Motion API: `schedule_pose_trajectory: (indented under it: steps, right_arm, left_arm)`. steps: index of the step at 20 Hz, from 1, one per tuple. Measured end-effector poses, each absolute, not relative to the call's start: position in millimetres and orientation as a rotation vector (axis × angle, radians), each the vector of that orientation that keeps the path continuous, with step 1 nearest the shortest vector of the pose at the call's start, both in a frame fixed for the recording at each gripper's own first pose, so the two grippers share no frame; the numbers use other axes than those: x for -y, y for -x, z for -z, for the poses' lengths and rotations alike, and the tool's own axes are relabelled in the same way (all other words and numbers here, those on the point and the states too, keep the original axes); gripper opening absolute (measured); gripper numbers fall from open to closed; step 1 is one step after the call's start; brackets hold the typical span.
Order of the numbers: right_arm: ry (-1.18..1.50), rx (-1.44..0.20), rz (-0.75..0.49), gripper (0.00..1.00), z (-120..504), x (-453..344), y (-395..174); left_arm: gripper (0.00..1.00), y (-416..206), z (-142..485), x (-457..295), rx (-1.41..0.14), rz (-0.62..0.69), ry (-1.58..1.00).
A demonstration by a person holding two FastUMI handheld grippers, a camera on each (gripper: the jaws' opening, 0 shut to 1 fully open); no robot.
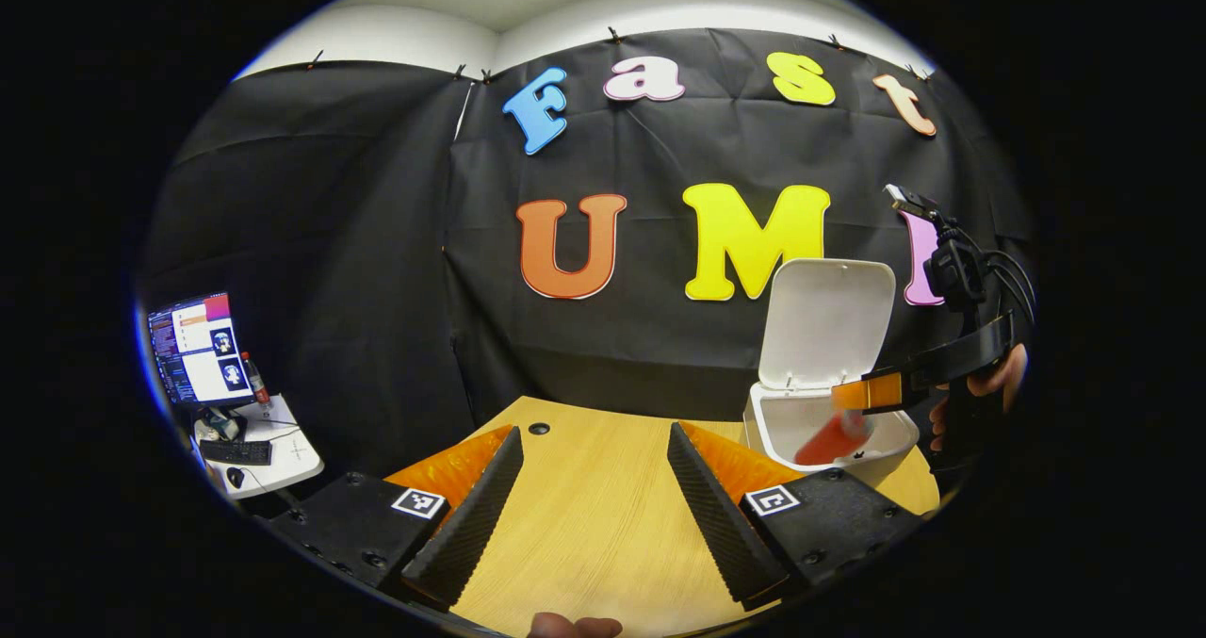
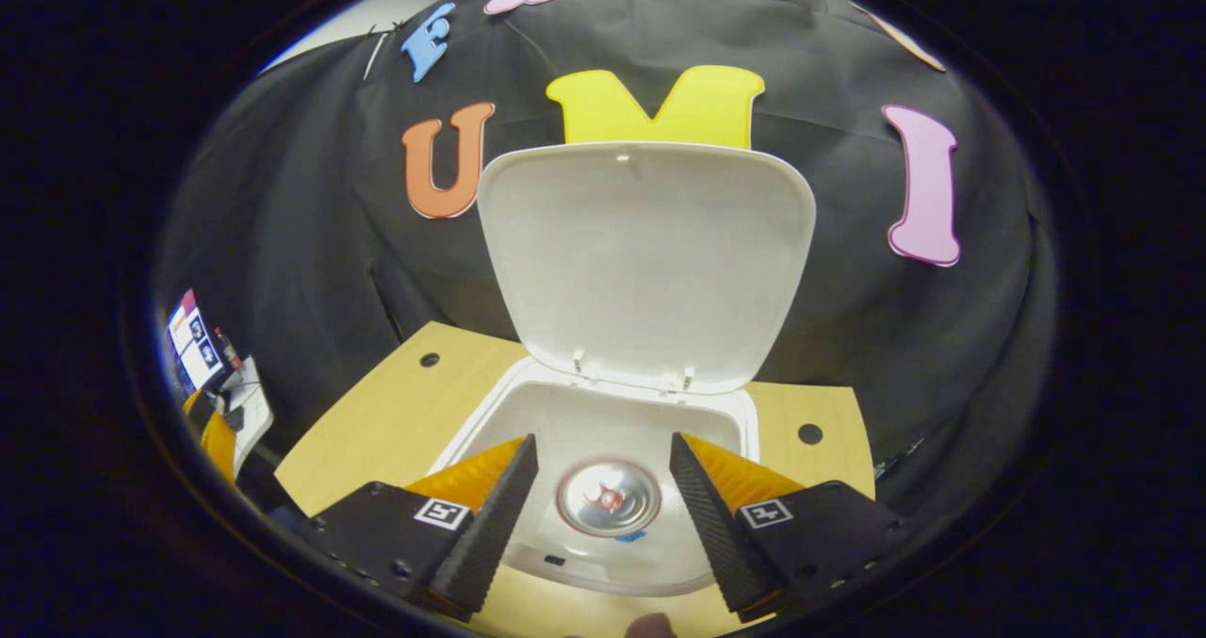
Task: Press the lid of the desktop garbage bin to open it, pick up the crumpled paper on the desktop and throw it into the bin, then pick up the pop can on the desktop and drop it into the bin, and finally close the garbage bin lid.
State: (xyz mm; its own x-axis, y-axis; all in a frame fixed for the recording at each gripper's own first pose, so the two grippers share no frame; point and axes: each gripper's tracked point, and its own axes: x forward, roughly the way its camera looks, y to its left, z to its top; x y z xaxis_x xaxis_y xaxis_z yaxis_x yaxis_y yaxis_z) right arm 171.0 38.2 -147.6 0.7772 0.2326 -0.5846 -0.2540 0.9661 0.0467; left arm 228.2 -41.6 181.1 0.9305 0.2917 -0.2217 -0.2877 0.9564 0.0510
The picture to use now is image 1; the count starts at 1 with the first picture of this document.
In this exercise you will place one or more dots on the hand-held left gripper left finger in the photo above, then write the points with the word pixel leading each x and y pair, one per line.
pixel 471 515

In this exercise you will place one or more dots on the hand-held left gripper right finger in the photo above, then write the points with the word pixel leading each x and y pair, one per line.
pixel 716 520

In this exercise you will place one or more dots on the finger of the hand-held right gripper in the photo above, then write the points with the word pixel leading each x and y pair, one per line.
pixel 881 391

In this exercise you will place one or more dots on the red pop can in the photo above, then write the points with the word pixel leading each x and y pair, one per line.
pixel 829 442

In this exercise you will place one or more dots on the white desktop garbage bin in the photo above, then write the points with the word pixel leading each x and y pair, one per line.
pixel 829 327

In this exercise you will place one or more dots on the white side table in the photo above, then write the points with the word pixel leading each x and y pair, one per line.
pixel 292 459

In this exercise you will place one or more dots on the black computer mouse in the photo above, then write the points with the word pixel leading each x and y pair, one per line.
pixel 236 477

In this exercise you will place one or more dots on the black keyboard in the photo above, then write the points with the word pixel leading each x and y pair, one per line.
pixel 236 451

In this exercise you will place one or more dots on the red capped bottle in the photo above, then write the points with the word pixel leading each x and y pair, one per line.
pixel 256 384

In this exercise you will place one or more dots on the black backdrop cloth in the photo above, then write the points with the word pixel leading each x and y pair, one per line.
pixel 377 242

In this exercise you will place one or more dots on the computer monitor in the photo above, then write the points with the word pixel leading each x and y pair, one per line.
pixel 198 351

